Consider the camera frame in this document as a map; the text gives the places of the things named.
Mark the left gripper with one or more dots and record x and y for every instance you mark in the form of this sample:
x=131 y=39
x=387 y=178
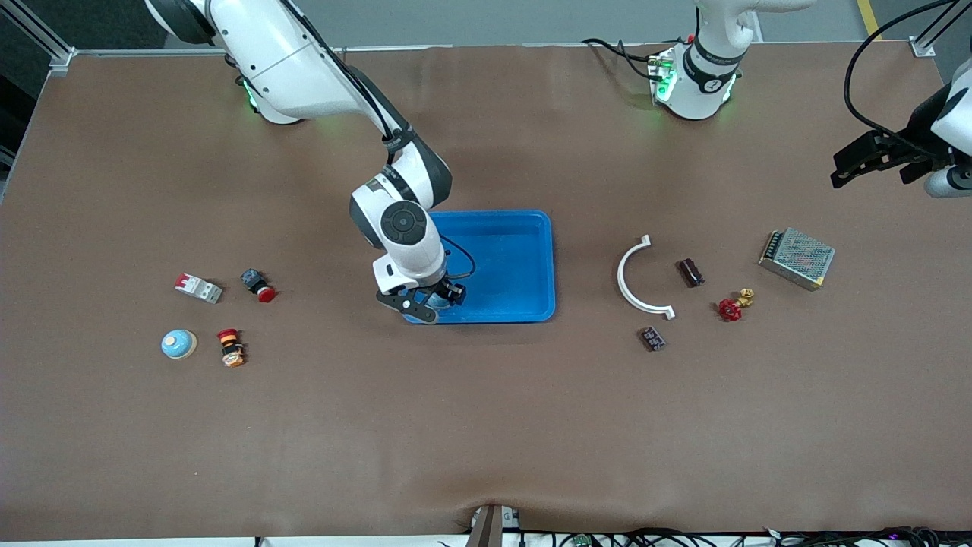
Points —
x=908 y=147

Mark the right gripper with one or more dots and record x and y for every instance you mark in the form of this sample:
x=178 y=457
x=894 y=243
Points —
x=443 y=288

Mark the light blue bell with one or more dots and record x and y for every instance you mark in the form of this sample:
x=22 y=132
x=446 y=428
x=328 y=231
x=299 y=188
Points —
x=178 y=344
x=437 y=302

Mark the small black circuit module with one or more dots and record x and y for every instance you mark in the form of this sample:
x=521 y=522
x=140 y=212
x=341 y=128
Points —
x=652 y=338

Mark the tall dark brown capacitor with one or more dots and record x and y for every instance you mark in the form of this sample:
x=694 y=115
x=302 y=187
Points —
x=690 y=272

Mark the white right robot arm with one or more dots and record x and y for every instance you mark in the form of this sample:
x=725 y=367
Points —
x=266 y=53

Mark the blue plastic tray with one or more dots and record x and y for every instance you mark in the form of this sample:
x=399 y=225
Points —
x=501 y=258

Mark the metal mesh power supply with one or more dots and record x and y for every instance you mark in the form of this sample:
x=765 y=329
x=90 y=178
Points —
x=797 y=258

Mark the red orange emergency stop button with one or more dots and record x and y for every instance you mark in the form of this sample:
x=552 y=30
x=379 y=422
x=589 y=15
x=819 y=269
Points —
x=230 y=349

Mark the white red circuit breaker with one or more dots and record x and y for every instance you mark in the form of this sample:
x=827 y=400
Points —
x=197 y=288

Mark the aluminium frame post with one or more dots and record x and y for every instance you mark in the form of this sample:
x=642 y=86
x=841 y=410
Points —
x=42 y=34
x=938 y=30

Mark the red push button switch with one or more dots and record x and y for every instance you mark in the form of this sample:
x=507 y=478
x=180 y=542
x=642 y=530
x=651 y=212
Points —
x=265 y=295

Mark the white curved bracket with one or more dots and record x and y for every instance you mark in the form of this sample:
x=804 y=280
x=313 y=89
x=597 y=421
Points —
x=620 y=277

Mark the brown grey camera mount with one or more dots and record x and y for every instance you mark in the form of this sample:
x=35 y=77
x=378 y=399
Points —
x=490 y=528

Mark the silver table edge rail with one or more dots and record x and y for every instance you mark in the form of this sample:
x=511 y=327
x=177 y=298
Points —
x=114 y=52

